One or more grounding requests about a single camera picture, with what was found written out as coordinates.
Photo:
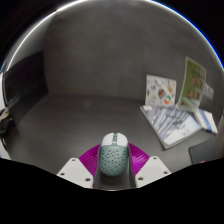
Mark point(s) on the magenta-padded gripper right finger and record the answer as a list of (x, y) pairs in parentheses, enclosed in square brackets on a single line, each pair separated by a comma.
[(141, 163)]

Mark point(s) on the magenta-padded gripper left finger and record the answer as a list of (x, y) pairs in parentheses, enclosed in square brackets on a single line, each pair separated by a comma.
[(86, 163)]

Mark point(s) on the green and white perforated mouse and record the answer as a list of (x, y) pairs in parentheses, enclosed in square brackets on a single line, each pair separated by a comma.
[(113, 156)]

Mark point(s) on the grey striped cover book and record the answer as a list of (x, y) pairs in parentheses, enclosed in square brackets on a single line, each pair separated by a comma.
[(173, 126)]

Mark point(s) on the white sticker sheet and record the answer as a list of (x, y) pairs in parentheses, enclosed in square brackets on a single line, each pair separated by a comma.
[(160, 90)]

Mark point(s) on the white book with blue band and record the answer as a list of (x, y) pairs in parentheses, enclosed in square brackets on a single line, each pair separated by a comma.
[(206, 120)]

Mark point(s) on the black bag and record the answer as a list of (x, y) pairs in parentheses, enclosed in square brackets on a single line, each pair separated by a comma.
[(5, 125)]

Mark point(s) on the green menu in acrylic stand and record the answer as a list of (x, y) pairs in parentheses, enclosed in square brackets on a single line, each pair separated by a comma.
[(193, 83)]

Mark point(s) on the black flat panel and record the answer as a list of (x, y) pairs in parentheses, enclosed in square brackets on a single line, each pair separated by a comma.
[(23, 86)]

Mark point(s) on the white wall sockets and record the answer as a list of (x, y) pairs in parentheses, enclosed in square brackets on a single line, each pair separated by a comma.
[(209, 90)]

